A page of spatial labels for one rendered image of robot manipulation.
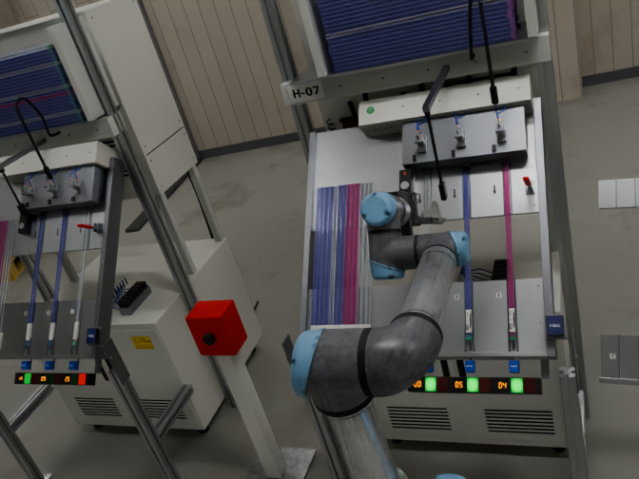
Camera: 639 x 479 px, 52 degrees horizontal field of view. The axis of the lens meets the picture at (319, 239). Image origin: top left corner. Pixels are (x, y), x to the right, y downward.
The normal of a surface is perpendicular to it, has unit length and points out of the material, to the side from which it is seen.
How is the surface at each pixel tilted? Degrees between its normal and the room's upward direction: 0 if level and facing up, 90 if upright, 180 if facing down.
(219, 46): 90
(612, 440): 0
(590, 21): 90
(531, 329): 43
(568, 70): 90
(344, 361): 49
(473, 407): 90
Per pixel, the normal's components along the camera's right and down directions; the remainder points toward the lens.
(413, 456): -0.26, -0.86
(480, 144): -0.40, -0.28
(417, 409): -0.31, 0.51
